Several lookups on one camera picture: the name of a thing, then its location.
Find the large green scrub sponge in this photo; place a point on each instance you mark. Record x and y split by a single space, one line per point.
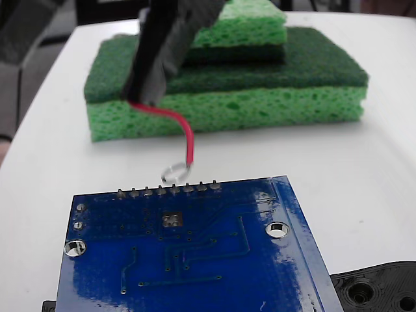
260 104

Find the black plastic mount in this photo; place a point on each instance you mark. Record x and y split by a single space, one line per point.
377 286

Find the small green scrub sponge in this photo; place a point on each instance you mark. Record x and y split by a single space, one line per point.
247 29

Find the blue printed circuit board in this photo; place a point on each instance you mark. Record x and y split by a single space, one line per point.
195 266

